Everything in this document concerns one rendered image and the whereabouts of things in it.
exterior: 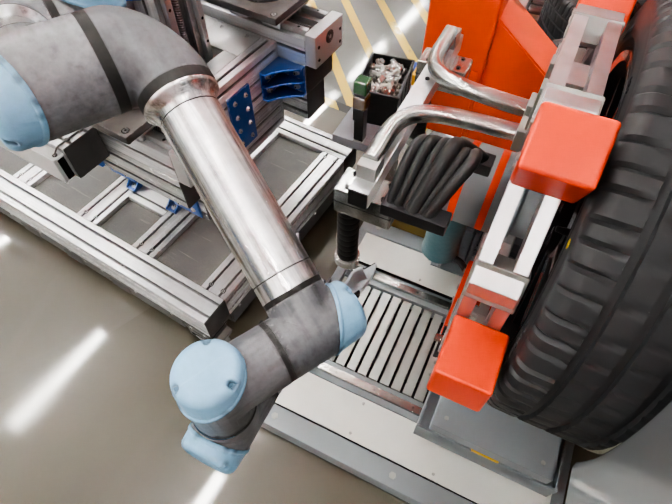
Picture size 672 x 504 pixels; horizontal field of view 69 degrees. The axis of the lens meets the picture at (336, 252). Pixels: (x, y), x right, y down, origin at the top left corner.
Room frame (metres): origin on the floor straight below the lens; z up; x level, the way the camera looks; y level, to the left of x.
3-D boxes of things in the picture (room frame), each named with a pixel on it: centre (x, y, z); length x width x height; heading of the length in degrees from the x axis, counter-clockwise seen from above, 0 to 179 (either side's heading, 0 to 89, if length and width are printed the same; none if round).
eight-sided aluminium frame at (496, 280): (0.54, -0.31, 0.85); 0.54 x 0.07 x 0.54; 154
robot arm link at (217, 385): (0.19, 0.12, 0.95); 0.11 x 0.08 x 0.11; 124
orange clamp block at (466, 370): (0.26, -0.17, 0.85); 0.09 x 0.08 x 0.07; 154
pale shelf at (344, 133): (1.31, -0.16, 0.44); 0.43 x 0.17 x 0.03; 154
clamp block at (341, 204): (0.48, -0.05, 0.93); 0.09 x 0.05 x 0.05; 64
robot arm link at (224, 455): (0.18, 0.13, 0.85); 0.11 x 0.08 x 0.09; 154
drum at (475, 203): (0.57, -0.24, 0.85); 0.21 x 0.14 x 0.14; 64
